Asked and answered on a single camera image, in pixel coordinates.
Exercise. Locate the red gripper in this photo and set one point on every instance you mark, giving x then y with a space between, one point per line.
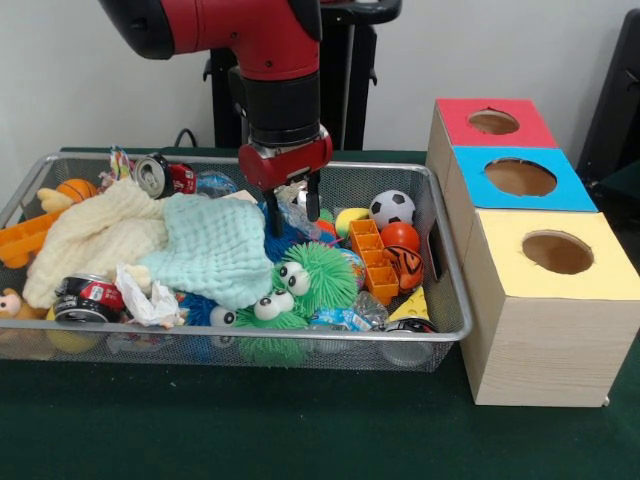
285 165

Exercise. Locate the clear plastic packet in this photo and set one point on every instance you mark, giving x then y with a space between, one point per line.
295 215

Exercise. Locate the mint green muslin cloth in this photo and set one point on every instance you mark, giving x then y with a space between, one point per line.
215 250

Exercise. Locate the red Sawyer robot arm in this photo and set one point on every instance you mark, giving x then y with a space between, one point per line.
270 40

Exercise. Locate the shallow clear mesh bin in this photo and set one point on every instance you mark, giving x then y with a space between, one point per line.
452 290

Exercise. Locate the wooden box with three holes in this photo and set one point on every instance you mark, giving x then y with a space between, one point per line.
540 350

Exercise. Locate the blue spiky rubber ball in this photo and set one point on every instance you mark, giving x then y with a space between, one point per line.
288 243

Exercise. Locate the large green spiky ball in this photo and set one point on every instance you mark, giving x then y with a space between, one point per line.
325 275

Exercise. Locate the orange toy block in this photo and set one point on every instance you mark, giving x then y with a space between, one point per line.
375 260

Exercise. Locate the small soccer ball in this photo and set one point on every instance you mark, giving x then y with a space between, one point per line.
393 209

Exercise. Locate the small red ball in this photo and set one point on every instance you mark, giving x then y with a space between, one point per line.
402 236

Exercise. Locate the orange tiger plush toy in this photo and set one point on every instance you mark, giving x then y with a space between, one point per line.
405 265

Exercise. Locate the small green spiky ball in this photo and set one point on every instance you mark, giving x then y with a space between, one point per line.
268 340

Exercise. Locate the cream muslin cloth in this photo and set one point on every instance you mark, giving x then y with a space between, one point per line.
90 235

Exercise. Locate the red and black soda can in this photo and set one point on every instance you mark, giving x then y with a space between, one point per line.
95 297

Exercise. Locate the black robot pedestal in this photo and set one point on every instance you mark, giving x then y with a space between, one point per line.
345 90

